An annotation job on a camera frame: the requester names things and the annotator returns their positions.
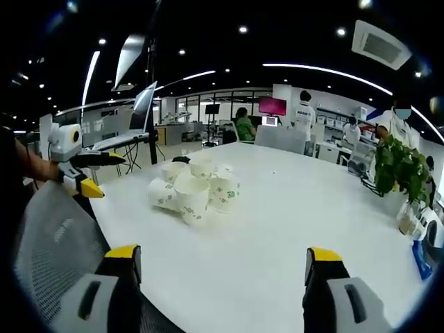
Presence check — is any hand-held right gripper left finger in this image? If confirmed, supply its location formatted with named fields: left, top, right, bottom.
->
left=57, top=244, right=154, bottom=333

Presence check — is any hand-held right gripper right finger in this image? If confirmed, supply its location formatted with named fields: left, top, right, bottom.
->
left=302, top=246, right=393, bottom=333

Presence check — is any pile of white paper cups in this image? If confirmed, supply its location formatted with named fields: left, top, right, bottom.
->
left=146, top=156, right=241, bottom=226

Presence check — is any white laptop desk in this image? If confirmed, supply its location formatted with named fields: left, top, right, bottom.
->
left=88, top=133, right=153, bottom=176

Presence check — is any grey mesh chair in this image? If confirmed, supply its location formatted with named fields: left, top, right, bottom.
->
left=12, top=180, right=117, bottom=329

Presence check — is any silver laptop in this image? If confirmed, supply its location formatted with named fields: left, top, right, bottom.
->
left=92, top=80, right=159, bottom=151

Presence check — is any black tripod pole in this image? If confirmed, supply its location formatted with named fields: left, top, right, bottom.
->
left=146, top=0, right=160, bottom=167

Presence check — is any blue box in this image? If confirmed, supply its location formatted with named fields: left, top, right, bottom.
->
left=410, top=239, right=435, bottom=282

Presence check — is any white table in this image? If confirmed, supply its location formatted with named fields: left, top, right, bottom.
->
left=81, top=142, right=433, bottom=333

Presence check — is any glass vase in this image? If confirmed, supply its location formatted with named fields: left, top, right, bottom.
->
left=396, top=200, right=428, bottom=237

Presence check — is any white round device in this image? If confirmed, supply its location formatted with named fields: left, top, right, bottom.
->
left=423, top=207, right=444, bottom=259

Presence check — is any black monitor on stand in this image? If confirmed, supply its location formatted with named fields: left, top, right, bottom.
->
left=203, top=103, right=221, bottom=147

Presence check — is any black office chair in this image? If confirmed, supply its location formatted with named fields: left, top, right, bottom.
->
left=346, top=148, right=377, bottom=185

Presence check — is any green potted plant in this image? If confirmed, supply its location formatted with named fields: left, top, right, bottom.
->
left=373, top=134, right=432, bottom=206

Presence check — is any pink lit monitor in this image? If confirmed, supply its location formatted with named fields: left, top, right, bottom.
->
left=258, top=96, right=289, bottom=117

